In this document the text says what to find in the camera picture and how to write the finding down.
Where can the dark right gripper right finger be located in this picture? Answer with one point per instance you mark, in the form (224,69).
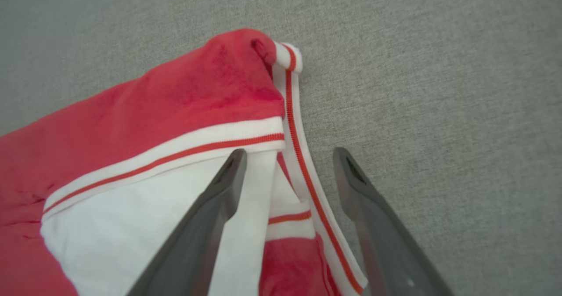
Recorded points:
(386,243)

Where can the red jersey white striped trim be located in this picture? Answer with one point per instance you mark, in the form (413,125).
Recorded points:
(153,111)

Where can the grey fabric sofa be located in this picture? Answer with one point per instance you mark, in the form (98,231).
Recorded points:
(439,89)

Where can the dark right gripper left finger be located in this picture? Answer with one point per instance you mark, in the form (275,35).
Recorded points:
(197,234)

